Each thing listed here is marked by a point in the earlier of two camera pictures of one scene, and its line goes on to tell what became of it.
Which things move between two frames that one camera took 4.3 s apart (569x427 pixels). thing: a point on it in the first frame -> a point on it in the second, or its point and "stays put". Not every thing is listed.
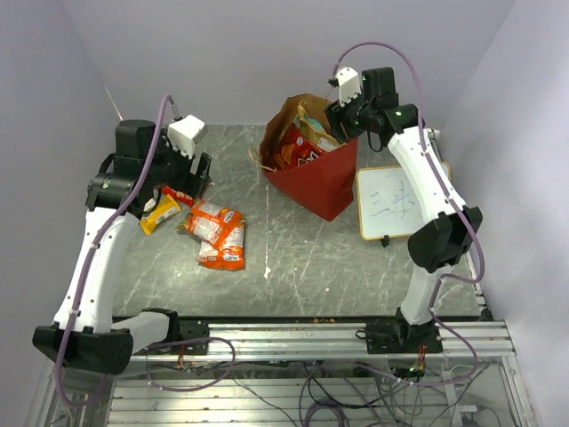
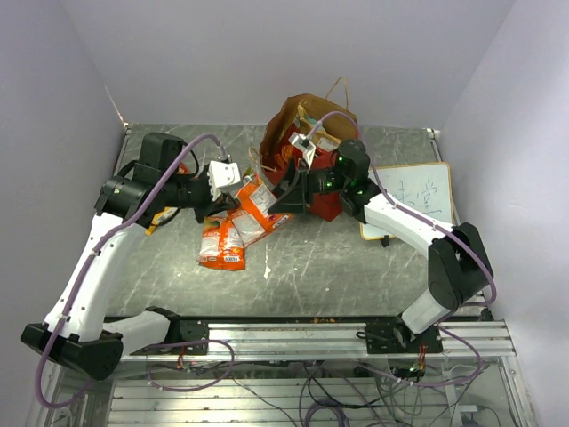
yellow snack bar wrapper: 165,207 stays put
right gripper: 337,115 -> 294,192
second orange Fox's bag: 230,253 stays put
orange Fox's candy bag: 210,221 -> 251,217
